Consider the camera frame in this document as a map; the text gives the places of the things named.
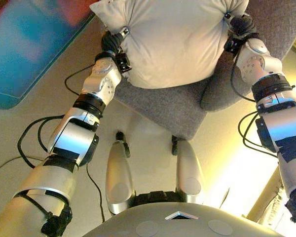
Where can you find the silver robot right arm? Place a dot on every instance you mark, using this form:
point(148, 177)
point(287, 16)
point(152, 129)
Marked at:
point(283, 123)

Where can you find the silver robot left leg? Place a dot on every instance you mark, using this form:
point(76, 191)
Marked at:
point(119, 177)

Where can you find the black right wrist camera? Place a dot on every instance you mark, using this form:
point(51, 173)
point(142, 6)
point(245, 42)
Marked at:
point(233, 45)

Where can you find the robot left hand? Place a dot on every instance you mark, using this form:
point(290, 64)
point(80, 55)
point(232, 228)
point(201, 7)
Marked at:
point(109, 43)

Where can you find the colourful glossy panel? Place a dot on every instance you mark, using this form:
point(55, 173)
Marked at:
point(27, 54)

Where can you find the silver robot leg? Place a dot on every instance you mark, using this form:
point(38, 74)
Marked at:
point(119, 177)
point(190, 172)

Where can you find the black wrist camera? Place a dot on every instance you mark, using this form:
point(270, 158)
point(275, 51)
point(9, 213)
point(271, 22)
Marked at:
point(123, 63)
point(233, 45)

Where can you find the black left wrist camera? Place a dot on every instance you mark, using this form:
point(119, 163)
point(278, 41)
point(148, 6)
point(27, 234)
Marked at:
point(123, 63)

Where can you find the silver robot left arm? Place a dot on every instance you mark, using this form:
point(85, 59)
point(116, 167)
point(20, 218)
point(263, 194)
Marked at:
point(69, 138)

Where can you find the silver robot right leg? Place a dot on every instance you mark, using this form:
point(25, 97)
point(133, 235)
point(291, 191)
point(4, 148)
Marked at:
point(190, 172)

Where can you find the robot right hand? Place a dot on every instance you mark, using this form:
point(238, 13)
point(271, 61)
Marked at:
point(243, 26)

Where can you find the grey fabric armchair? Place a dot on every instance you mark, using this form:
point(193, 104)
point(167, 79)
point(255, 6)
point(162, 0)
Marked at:
point(175, 108)

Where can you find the white fringed cushion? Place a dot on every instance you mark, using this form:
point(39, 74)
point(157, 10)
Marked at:
point(172, 44)

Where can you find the silver robot torso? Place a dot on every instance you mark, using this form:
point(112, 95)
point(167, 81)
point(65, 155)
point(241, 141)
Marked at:
point(182, 224)

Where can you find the beige upholstered bed frame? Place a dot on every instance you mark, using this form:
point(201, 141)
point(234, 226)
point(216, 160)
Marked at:
point(266, 195)

